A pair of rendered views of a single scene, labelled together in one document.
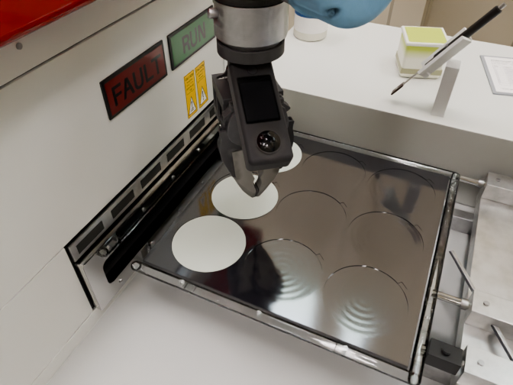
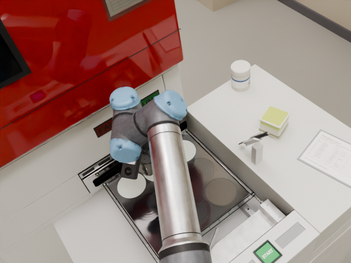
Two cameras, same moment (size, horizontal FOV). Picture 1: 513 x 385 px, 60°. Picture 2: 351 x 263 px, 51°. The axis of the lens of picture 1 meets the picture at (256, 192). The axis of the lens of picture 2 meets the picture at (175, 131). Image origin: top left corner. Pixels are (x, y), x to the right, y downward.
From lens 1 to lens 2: 79 cm
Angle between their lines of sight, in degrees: 28
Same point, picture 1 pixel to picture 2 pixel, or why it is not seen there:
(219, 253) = (131, 191)
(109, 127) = (97, 140)
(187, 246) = (123, 183)
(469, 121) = (266, 171)
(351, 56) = (248, 108)
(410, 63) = (262, 127)
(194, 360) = (113, 225)
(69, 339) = (79, 200)
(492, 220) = (253, 222)
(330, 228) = not seen: hidden behind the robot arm
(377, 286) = not seen: hidden behind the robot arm
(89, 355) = (84, 208)
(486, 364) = not seen: outside the picture
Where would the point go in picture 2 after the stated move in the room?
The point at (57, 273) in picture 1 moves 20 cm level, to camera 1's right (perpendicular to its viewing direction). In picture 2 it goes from (74, 181) to (121, 204)
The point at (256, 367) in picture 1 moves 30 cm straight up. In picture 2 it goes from (130, 237) to (104, 192)
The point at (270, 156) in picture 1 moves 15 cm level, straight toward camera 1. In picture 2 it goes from (127, 176) to (94, 219)
